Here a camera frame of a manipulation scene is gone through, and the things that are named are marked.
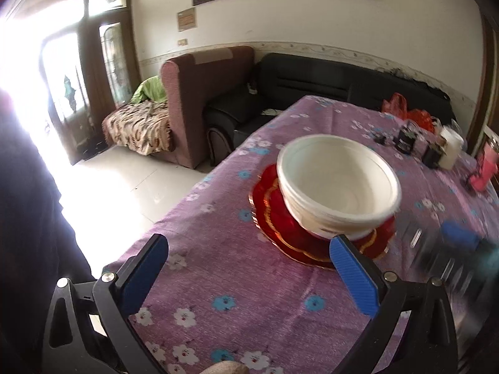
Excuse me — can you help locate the brown patterned blanket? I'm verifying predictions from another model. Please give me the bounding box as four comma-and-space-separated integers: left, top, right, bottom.
102, 99, 174, 156

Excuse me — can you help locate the brown armchair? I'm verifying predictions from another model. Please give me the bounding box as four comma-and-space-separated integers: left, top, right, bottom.
161, 46, 255, 170

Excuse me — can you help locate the black jar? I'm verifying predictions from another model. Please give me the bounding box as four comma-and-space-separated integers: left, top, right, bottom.
394, 122, 419, 152

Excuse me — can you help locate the wooden glass door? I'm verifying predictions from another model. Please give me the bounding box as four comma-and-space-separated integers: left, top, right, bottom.
39, 0, 141, 166

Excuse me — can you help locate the red plate gold rim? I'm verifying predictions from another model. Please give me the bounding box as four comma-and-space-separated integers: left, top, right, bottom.
249, 164, 396, 260
255, 210, 390, 269

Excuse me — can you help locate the dark wooden pillar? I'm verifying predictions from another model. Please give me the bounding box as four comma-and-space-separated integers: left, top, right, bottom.
466, 8, 499, 152

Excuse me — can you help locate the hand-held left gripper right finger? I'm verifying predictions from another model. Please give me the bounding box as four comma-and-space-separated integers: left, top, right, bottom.
329, 235, 458, 374

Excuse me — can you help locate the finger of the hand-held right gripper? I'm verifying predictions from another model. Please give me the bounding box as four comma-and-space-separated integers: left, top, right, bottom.
440, 220, 482, 254
405, 242, 474, 293

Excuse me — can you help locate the purple floral tablecloth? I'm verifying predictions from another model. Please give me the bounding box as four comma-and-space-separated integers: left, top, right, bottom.
103, 95, 499, 374

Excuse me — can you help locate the small wall plaque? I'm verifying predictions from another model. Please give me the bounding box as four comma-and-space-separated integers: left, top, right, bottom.
177, 7, 197, 32

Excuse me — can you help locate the white bowl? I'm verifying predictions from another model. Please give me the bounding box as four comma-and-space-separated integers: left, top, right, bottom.
302, 214, 390, 241
277, 134, 402, 228

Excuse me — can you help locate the black leather sofa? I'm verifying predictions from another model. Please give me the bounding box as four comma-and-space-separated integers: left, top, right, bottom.
206, 52, 455, 164

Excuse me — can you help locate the white jar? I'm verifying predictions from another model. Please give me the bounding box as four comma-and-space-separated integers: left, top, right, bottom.
437, 127, 464, 170

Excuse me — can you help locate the green cloth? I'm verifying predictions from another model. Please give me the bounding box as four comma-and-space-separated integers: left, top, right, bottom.
130, 76, 168, 104

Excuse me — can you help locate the person's dark clothing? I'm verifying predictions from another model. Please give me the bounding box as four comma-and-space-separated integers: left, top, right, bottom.
0, 86, 98, 374

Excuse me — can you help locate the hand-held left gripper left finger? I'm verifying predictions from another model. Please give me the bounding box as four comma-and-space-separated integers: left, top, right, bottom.
41, 234, 169, 374

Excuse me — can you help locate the pink water bottle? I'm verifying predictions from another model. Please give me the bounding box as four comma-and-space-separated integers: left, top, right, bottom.
469, 136, 499, 191

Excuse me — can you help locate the beige textured object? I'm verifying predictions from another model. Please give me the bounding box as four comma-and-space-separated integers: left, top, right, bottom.
201, 360, 250, 374

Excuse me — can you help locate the brown jar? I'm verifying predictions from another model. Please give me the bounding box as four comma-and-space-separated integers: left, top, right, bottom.
423, 142, 443, 169

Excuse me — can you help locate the red plastic bag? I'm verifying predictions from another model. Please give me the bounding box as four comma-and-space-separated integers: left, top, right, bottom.
407, 109, 439, 131
381, 93, 408, 119

